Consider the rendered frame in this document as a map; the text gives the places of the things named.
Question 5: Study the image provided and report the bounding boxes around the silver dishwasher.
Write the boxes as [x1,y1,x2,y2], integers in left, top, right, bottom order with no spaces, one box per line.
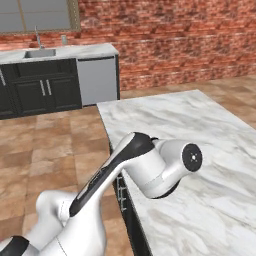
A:
[76,55,121,107]

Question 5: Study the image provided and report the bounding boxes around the black island cabinet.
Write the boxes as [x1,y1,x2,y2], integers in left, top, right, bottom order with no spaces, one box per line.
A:
[108,141,154,256]

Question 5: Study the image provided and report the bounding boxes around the black base cupboards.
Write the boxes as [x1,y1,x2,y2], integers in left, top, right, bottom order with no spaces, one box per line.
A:
[0,58,83,120]

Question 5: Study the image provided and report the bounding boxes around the steel sink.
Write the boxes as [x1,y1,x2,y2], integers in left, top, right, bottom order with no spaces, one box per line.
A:
[23,48,57,60]

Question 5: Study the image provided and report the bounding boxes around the silver tap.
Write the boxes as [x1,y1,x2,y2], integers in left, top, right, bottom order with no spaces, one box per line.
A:
[34,25,45,50]

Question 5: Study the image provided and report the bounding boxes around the window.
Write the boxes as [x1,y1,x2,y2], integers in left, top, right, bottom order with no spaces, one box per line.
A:
[0,0,82,35]

